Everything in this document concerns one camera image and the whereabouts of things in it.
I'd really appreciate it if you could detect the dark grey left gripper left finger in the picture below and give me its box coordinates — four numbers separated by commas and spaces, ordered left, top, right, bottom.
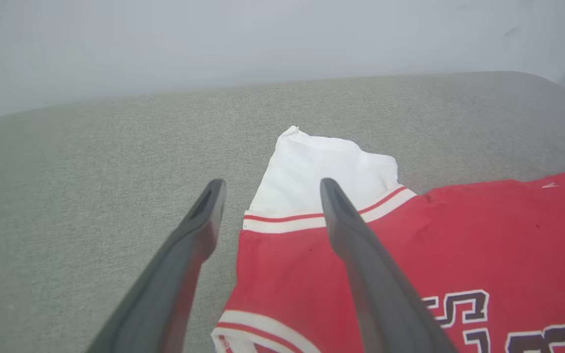
86, 179, 227, 353

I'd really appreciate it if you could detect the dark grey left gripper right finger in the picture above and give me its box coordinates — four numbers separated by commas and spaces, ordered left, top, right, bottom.
320, 177, 458, 353

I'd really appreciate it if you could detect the red and white basketball jersey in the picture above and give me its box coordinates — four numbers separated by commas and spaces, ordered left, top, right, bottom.
210, 126, 565, 353

